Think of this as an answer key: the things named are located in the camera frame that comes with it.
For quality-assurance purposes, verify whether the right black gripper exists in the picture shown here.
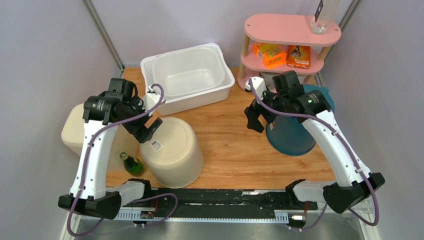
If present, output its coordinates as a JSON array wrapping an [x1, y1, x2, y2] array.
[[244, 84, 289, 133]]

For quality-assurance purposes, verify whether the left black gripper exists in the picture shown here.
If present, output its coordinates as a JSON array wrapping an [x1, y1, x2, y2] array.
[[120, 94, 162, 143]]

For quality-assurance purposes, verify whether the cream round bucket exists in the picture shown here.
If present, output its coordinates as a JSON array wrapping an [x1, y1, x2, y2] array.
[[139, 117, 204, 189]]

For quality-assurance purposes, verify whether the teal round bucket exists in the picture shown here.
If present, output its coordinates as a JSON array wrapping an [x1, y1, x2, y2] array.
[[264, 83, 335, 157]]

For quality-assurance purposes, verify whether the cream rectangular bin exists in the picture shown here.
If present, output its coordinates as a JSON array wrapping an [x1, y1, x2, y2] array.
[[61, 103, 139, 171]]

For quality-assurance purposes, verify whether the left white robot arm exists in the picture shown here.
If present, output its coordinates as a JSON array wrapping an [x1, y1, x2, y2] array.
[[58, 78, 166, 220]]

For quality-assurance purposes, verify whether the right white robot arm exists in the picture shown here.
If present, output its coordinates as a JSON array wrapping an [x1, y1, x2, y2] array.
[[244, 70, 386, 214]]

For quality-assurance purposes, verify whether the green glass bottle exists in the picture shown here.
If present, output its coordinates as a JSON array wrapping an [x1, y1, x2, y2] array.
[[119, 152, 145, 177]]

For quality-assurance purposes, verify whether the orange snack box left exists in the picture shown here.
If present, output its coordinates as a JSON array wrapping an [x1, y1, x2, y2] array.
[[252, 42, 287, 69]]

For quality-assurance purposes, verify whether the orange snack box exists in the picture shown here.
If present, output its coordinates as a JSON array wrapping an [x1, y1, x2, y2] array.
[[252, 42, 287, 69], [286, 45, 311, 69]]

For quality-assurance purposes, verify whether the white plastic tub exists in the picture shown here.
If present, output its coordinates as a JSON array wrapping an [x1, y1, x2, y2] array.
[[140, 43, 236, 116]]

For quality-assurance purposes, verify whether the orange snack box right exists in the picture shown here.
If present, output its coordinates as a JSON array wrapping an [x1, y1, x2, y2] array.
[[286, 45, 311, 69]]

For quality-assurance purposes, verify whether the pink three-tier shelf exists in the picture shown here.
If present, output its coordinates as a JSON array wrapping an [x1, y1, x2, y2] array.
[[237, 13, 342, 89]]

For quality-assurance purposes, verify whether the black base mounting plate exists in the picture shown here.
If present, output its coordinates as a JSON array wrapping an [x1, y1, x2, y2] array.
[[127, 188, 318, 219]]

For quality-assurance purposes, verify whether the clear glass vase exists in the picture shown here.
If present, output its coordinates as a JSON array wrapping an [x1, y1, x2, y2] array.
[[311, 0, 340, 35]]

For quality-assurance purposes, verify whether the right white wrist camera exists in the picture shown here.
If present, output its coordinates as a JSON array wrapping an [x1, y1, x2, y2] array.
[[244, 76, 267, 98]]

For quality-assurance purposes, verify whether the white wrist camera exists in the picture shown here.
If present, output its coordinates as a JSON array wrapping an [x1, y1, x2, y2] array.
[[142, 83, 166, 117], [244, 76, 267, 98]]

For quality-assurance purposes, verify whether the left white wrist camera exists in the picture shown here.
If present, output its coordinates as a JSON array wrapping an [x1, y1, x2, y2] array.
[[142, 83, 166, 117]]

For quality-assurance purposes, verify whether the aluminium frame rail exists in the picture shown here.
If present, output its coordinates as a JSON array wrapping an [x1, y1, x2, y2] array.
[[59, 186, 382, 240]]

